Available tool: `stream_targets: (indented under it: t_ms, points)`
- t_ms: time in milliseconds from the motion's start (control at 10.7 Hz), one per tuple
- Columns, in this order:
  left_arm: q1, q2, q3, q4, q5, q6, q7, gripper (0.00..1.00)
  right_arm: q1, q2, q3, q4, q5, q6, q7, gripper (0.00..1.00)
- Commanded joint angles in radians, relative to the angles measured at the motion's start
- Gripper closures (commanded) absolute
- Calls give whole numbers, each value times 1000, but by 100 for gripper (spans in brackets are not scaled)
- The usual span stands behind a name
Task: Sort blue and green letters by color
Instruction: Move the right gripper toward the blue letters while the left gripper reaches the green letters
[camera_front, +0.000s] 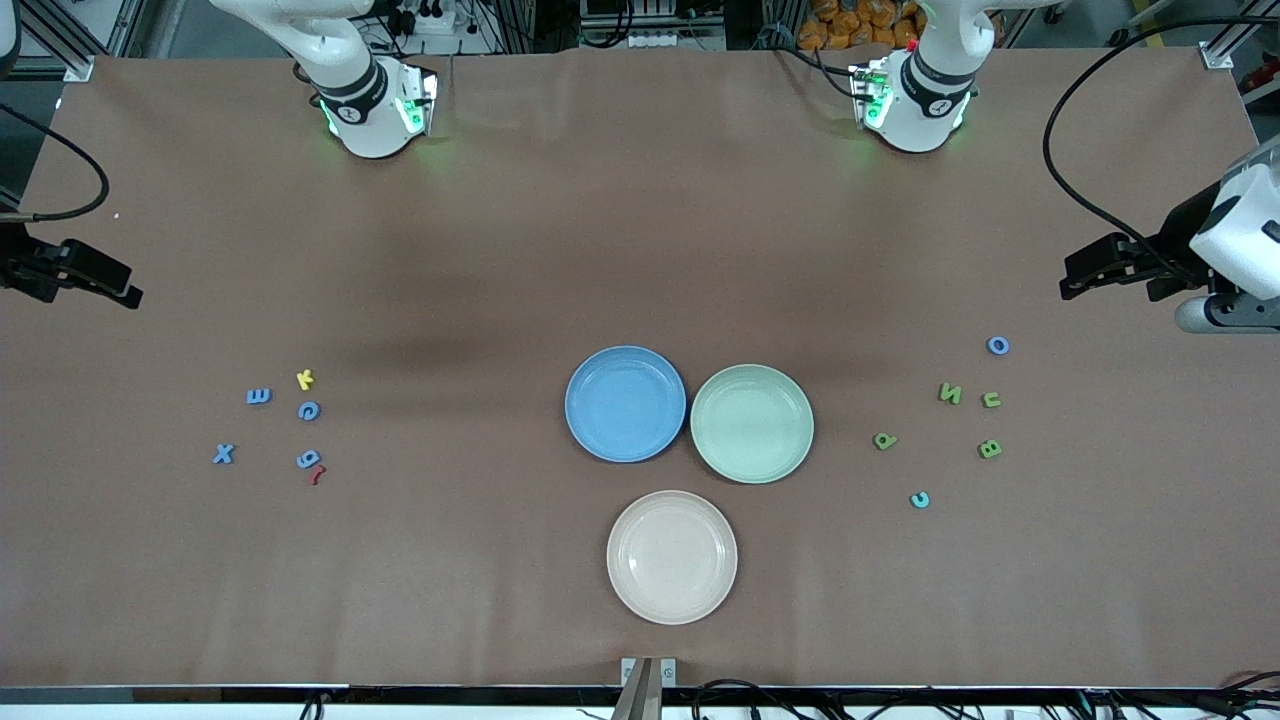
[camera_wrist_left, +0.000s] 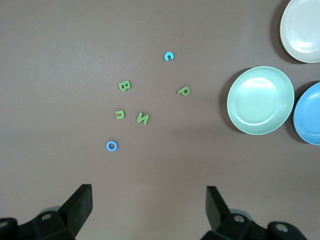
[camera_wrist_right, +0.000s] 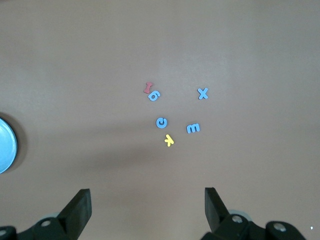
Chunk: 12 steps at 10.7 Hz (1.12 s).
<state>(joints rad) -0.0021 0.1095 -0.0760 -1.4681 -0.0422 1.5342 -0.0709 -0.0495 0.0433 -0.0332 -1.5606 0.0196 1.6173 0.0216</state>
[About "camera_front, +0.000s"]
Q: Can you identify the aluminium frame profile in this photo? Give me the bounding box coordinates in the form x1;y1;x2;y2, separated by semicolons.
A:
1200;0;1280;71
18;0;97;83

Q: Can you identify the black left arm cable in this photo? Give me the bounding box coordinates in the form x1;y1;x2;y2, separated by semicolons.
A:
1043;15;1280;291

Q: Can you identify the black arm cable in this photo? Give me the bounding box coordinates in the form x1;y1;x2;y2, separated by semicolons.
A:
0;100;109;221
1043;15;1280;291

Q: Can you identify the beige plate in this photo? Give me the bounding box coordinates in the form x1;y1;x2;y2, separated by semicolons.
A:
606;489;739;627

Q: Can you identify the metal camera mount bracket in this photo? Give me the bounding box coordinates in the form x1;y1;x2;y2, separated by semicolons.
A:
612;656;678;720

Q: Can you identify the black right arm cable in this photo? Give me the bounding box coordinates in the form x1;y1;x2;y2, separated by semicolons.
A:
0;100;109;221

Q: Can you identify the green plate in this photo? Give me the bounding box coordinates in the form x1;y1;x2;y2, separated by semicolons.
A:
690;363;815;485

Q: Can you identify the orange objects pile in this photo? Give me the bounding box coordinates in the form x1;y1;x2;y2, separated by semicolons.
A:
797;0;926;51

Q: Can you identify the blue plate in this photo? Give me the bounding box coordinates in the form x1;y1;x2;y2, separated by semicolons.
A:
564;345;688;464

